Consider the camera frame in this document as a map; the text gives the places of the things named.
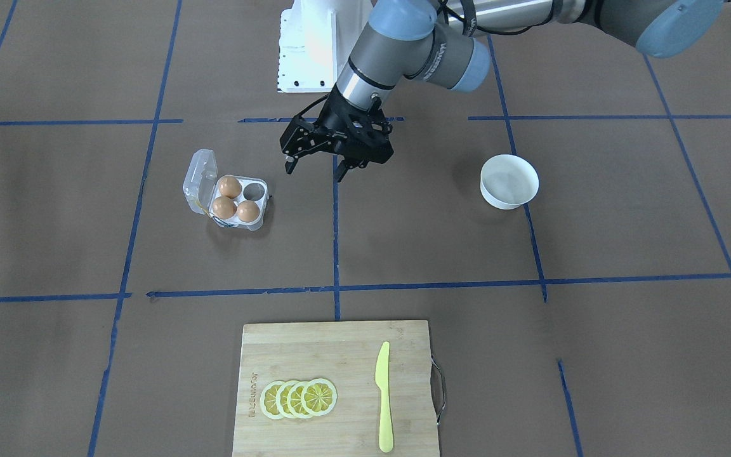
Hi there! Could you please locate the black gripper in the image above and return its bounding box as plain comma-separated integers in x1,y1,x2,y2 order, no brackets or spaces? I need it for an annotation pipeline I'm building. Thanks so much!
280,88,393,184

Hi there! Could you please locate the brown egg from bowl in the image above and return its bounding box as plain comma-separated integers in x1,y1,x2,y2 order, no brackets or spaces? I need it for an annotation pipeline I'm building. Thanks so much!
235,200,261,223

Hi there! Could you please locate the clear plastic egg box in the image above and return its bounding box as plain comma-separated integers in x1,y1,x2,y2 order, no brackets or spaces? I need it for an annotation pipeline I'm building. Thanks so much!
182,149,270,231

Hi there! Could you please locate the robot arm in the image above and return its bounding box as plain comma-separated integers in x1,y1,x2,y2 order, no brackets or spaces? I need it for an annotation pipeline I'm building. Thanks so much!
279,1,723,182

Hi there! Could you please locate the brown egg in box far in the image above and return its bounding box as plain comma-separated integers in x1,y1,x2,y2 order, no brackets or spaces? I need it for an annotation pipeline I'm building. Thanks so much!
217,175,242,199

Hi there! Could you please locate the brown egg in box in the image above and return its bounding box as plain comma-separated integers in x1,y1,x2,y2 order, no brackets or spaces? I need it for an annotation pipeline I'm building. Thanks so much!
211,195,236,220
217,175,242,199

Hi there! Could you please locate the brown egg in box near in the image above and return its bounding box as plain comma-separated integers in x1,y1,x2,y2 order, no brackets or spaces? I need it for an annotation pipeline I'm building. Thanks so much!
211,195,236,220

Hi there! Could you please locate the wooden cutting board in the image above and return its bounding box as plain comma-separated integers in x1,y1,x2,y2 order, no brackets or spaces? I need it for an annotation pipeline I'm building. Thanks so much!
232,319,440,456

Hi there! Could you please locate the white bowl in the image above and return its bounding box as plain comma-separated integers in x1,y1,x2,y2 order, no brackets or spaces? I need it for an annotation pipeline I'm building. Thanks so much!
480,154,540,210

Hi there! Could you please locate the yellow plastic knife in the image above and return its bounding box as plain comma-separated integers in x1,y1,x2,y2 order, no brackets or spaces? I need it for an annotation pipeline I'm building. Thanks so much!
374,341,394,453

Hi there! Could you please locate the lemon slice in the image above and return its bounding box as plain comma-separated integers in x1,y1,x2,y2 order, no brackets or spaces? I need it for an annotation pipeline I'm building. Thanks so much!
275,380,298,419
301,378,338,417
286,381,315,420
259,381,286,420

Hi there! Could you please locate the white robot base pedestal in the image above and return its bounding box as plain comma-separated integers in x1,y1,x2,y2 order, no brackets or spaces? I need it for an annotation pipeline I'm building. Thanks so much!
277,1,373,93

